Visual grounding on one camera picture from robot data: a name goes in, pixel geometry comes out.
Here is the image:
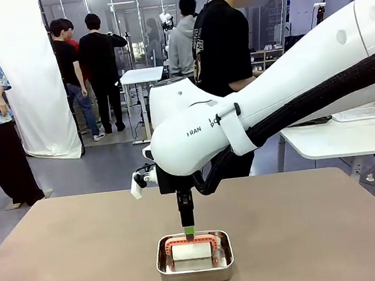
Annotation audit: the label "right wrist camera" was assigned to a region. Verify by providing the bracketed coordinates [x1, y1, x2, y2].
[128, 163, 161, 201]

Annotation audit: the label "pink lint roller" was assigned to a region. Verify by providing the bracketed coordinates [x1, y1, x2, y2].
[163, 231, 223, 264]

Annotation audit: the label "bystander in black shirt and jeans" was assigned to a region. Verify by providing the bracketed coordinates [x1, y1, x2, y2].
[47, 15, 107, 146]

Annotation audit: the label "man's right forearm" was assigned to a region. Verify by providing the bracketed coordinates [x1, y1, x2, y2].
[228, 73, 259, 92]

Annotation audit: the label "black bags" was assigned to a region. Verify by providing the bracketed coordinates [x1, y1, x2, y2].
[283, 33, 308, 52]

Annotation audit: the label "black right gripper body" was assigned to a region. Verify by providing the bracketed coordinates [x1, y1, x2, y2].
[155, 162, 197, 207]

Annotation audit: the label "white cable strap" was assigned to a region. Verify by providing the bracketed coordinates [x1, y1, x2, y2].
[215, 99, 260, 158]

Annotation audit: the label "white side table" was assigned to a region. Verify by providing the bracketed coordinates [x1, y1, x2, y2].
[277, 107, 375, 192]

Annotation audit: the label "rectangular metal tin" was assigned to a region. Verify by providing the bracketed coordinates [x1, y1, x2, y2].
[153, 228, 237, 281]

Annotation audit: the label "white hanging curtain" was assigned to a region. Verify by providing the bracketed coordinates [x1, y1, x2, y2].
[0, 0, 86, 167]

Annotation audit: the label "bystander in grey hoodie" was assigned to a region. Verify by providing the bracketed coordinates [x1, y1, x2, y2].
[161, 0, 206, 80]

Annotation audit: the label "black right arm cable sleeve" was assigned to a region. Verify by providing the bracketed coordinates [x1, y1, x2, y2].
[179, 45, 375, 198]

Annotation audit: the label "white standing desk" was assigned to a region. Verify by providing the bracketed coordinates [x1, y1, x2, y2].
[118, 65, 172, 146]

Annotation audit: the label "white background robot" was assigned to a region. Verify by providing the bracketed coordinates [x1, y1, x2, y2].
[159, 11, 175, 33]

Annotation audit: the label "bystander in red shirt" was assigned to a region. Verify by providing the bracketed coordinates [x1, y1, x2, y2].
[62, 19, 90, 85]

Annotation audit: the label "bystander behind glass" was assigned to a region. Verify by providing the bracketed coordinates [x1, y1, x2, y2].
[143, 17, 167, 68]

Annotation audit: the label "bystander dressed all black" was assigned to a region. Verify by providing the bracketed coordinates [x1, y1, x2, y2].
[74, 9, 137, 137]

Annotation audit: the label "man in black t-shirt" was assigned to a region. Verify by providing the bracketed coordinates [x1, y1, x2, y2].
[185, 0, 294, 182]

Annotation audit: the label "wooden shoe rack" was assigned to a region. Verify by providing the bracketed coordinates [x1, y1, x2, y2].
[250, 46, 288, 73]

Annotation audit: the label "white wire dish rack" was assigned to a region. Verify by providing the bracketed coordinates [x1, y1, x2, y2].
[330, 99, 375, 124]

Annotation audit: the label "black tripod stand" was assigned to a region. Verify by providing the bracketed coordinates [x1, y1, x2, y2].
[312, 1, 330, 30]

